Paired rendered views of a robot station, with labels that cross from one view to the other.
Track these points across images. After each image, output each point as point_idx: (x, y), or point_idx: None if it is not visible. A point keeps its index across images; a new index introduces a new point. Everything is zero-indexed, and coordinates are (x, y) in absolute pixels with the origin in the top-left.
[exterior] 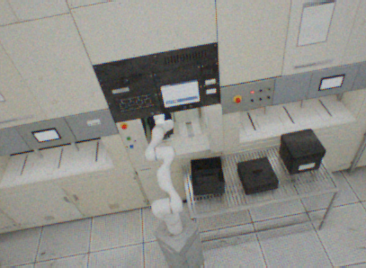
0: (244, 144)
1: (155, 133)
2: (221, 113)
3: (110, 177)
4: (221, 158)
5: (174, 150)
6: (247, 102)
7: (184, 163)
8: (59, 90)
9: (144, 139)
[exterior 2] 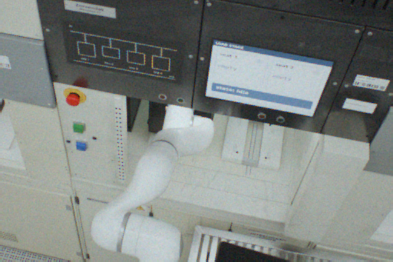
0: (379, 245)
1: (143, 176)
2: (360, 171)
3: (8, 184)
4: (304, 256)
5: (179, 247)
6: None
7: (205, 228)
8: None
9: (119, 144)
